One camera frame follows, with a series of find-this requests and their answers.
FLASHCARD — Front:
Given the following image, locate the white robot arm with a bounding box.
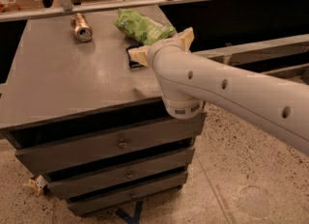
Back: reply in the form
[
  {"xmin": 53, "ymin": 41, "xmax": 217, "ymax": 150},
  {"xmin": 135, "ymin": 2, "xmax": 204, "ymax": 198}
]
[{"xmin": 128, "ymin": 29, "xmax": 309, "ymax": 154}]

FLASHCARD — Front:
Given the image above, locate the top grey drawer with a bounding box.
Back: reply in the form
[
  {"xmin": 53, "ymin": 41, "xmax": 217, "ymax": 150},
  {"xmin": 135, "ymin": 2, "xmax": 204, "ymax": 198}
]
[{"xmin": 15, "ymin": 113, "xmax": 206, "ymax": 175}]

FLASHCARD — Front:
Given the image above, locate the green rice chip bag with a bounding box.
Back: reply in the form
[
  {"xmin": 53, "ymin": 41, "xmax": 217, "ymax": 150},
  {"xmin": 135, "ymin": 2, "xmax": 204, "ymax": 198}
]
[{"xmin": 114, "ymin": 9, "xmax": 176, "ymax": 45}]

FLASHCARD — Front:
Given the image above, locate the dark blue rxbar wrapper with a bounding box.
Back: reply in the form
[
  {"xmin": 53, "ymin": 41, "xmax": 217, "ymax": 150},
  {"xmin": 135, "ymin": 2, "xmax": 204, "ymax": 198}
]
[{"xmin": 126, "ymin": 43, "xmax": 142, "ymax": 69}]

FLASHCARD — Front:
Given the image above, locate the grey drawer cabinet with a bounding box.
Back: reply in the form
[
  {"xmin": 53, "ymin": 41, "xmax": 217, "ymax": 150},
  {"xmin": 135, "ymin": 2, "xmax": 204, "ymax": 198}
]
[{"xmin": 0, "ymin": 11, "xmax": 196, "ymax": 204}]

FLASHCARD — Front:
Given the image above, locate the middle grey drawer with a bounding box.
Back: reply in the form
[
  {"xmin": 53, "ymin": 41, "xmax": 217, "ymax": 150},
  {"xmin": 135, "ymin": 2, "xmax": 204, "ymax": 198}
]
[{"xmin": 47, "ymin": 146, "xmax": 195, "ymax": 200}]

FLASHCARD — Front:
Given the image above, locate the bottom grey drawer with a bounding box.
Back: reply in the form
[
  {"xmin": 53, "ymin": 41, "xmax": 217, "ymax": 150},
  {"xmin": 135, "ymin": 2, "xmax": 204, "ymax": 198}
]
[{"xmin": 68, "ymin": 171, "xmax": 187, "ymax": 215}]

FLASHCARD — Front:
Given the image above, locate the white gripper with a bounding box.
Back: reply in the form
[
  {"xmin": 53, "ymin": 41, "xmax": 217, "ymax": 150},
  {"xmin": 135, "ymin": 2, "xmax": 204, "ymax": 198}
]
[{"xmin": 129, "ymin": 27, "xmax": 194, "ymax": 70}]

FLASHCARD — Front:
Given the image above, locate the grey drawer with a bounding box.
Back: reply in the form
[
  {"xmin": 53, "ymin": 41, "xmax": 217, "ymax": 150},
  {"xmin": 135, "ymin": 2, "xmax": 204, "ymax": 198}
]
[
  {"xmin": 15, "ymin": 113, "xmax": 206, "ymax": 175},
  {"xmin": 47, "ymin": 146, "xmax": 195, "ymax": 200},
  {"xmin": 68, "ymin": 171, "xmax": 187, "ymax": 215}
]

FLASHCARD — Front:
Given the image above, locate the copper soda can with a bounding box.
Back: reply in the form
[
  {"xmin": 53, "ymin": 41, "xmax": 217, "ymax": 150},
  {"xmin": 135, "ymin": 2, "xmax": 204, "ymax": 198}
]
[{"xmin": 70, "ymin": 14, "xmax": 93, "ymax": 42}]

